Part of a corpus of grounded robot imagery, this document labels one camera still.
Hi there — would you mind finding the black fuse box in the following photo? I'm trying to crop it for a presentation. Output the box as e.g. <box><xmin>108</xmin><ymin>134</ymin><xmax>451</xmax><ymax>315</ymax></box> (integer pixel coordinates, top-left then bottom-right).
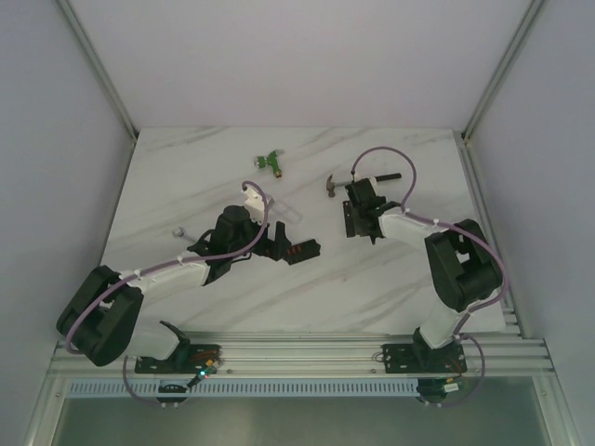
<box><xmin>284</xmin><ymin>239</ymin><xmax>321</xmax><ymax>265</ymax></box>

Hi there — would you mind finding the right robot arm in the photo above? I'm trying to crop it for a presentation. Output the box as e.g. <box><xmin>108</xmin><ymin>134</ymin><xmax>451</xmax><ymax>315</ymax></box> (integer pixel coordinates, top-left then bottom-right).
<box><xmin>343</xmin><ymin>177</ymin><xmax>505</xmax><ymax>371</ymax></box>

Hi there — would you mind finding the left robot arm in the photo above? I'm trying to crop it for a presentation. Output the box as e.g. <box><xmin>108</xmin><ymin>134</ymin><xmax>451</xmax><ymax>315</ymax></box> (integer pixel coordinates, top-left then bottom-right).
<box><xmin>57</xmin><ymin>205</ymin><xmax>291</xmax><ymax>374</ymax></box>

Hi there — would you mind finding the clear plastic fuse box cover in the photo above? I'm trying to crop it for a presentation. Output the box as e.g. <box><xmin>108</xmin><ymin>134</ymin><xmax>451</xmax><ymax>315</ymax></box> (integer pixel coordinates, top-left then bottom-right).
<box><xmin>270</xmin><ymin>200</ymin><xmax>303</xmax><ymax>225</ymax></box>

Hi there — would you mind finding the grey metal bolt tool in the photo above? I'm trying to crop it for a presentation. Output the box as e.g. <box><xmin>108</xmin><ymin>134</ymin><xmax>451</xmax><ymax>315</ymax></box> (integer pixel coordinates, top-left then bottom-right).
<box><xmin>172</xmin><ymin>227</ymin><xmax>197</xmax><ymax>243</ymax></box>

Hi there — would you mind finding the green spray gun toy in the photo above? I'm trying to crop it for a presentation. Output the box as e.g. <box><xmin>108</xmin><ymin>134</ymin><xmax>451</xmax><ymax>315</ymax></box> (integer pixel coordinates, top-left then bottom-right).
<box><xmin>254</xmin><ymin>150</ymin><xmax>284</xmax><ymax>178</ymax></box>

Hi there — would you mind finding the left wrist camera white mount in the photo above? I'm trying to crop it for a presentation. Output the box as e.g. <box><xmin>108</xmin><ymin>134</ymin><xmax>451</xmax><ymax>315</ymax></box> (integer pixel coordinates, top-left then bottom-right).
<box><xmin>242</xmin><ymin>181</ymin><xmax>267</xmax><ymax>223</ymax></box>

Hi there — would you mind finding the hammer with black handle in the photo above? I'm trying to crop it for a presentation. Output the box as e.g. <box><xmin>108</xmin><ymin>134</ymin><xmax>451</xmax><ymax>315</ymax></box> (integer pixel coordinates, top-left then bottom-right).
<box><xmin>325</xmin><ymin>173</ymin><xmax>403</xmax><ymax>198</ymax></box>

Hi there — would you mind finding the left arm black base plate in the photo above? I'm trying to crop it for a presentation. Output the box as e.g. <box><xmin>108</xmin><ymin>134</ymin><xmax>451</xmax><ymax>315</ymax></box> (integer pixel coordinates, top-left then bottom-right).
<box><xmin>134</xmin><ymin>344</ymin><xmax>221</xmax><ymax>374</ymax></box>

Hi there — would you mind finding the slotted grey cable duct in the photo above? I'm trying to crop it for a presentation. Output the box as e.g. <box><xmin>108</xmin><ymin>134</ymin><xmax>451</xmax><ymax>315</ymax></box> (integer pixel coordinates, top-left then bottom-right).
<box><xmin>66</xmin><ymin>377</ymin><xmax>421</xmax><ymax>399</ymax></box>

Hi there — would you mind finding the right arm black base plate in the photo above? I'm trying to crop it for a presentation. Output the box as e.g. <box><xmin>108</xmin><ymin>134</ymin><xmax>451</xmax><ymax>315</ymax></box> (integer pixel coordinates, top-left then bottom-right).
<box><xmin>381</xmin><ymin>342</ymin><xmax>468</xmax><ymax>374</ymax></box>

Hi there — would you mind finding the aluminium front rail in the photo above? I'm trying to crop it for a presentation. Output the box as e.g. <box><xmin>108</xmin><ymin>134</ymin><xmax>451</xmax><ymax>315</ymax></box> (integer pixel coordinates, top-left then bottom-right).
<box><xmin>48</xmin><ymin>327</ymin><xmax>557</xmax><ymax>380</ymax></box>

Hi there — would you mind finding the right aluminium frame post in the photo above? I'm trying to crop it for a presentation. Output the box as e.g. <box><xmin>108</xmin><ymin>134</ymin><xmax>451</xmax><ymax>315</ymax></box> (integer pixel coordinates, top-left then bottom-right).
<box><xmin>461</xmin><ymin>0</ymin><xmax>549</xmax><ymax>143</ymax></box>

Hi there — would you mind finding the aluminium frame post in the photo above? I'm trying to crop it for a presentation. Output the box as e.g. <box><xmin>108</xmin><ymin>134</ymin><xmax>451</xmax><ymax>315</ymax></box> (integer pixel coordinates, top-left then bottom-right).
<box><xmin>55</xmin><ymin>0</ymin><xmax>139</xmax><ymax>143</ymax></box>
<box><xmin>461</xmin><ymin>0</ymin><xmax>549</xmax><ymax>143</ymax></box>

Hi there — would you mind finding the left aluminium frame post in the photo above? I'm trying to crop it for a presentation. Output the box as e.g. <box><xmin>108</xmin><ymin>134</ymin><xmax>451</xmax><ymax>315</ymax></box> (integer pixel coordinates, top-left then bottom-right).
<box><xmin>55</xmin><ymin>0</ymin><xmax>139</xmax><ymax>143</ymax></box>

